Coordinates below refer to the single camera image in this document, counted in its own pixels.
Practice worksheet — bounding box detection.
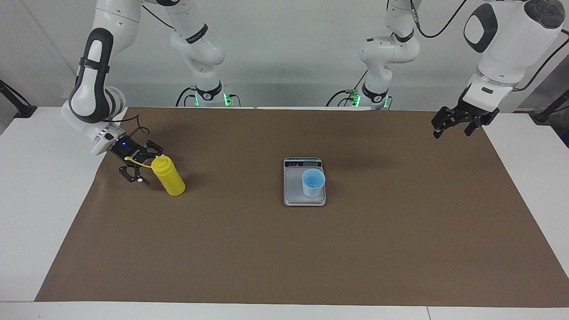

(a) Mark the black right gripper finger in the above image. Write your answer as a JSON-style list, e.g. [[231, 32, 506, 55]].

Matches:
[[119, 165, 151, 185], [141, 140, 164, 156]]

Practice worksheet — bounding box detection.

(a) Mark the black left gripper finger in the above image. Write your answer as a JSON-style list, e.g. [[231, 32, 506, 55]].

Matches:
[[431, 107, 462, 139], [465, 116, 489, 136]]

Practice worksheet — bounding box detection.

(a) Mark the yellow squeeze bottle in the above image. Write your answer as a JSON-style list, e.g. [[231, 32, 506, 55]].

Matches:
[[124, 154, 186, 196]]

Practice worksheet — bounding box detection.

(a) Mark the light blue plastic cup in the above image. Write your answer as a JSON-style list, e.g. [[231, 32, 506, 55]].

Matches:
[[302, 168, 326, 198]]

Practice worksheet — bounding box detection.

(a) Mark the silver digital kitchen scale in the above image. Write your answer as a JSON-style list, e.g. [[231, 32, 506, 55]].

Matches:
[[283, 157, 327, 207]]

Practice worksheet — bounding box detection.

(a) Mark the black clamp stand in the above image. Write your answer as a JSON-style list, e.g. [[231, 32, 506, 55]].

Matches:
[[529, 89, 569, 124], [0, 79, 37, 118]]

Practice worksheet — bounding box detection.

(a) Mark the brown paper mat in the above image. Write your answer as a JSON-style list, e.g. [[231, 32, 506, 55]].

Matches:
[[35, 107, 569, 308]]

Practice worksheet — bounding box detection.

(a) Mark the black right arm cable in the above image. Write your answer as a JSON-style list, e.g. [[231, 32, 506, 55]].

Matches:
[[107, 4, 176, 136]]

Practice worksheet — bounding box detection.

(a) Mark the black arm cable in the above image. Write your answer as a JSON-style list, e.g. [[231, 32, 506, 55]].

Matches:
[[409, 0, 569, 96], [107, 4, 176, 136]]

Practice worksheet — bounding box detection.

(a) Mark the black base cable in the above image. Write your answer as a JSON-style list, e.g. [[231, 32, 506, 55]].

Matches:
[[326, 82, 363, 107], [176, 87, 198, 107]]

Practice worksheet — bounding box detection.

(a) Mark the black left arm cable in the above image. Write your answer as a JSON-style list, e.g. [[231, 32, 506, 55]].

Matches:
[[409, 0, 569, 96]]

